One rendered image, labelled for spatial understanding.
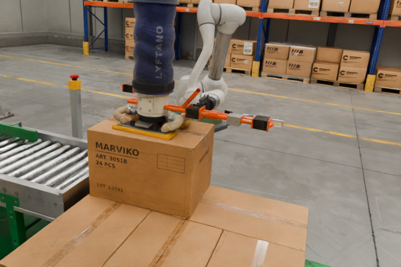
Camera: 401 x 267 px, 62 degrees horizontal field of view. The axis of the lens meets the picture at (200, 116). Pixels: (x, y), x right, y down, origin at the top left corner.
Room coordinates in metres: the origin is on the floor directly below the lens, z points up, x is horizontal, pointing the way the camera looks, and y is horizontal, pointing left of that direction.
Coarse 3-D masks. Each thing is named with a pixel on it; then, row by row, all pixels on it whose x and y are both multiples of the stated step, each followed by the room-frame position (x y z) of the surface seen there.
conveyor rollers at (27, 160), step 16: (0, 144) 2.26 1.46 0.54; (16, 144) 2.28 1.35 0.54; (32, 144) 2.31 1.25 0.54; (48, 144) 2.34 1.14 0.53; (0, 160) 2.04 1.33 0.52; (16, 160) 2.05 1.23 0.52; (32, 160) 2.07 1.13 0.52; (48, 160) 2.09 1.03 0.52; (64, 160) 2.12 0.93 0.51; (80, 160) 2.14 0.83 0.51; (16, 176) 1.84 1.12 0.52; (32, 176) 1.85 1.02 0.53; (48, 176) 1.85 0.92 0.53; (64, 176) 1.86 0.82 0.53; (80, 176) 1.87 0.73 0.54
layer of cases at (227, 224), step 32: (224, 192) 1.78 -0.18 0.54; (64, 224) 1.38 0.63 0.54; (96, 224) 1.40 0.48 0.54; (128, 224) 1.41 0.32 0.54; (160, 224) 1.43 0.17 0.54; (192, 224) 1.45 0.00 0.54; (224, 224) 1.46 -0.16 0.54; (256, 224) 1.48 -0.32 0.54; (288, 224) 1.50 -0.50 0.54; (32, 256) 1.15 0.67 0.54; (64, 256) 1.16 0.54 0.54; (96, 256) 1.18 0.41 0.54; (128, 256) 1.19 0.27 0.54; (160, 256) 1.20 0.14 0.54; (192, 256) 1.22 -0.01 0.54; (224, 256) 1.23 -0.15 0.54; (256, 256) 1.24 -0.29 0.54; (288, 256) 1.26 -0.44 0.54
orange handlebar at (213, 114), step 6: (132, 102) 1.77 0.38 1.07; (168, 108) 1.70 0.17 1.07; (174, 108) 1.69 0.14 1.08; (180, 108) 1.68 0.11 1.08; (204, 114) 1.63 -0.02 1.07; (210, 114) 1.62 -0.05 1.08; (216, 114) 1.61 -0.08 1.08; (222, 114) 1.64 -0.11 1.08; (240, 120) 1.56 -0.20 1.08; (246, 120) 1.56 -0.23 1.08; (270, 126) 1.52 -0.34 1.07
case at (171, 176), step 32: (96, 128) 1.67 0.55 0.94; (192, 128) 1.77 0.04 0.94; (96, 160) 1.64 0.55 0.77; (128, 160) 1.58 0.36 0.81; (160, 160) 1.53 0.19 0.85; (192, 160) 1.49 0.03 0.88; (96, 192) 1.64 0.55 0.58; (128, 192) 1.58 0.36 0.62; (160, 192) 1.53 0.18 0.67; (192, 192) 1.50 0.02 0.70
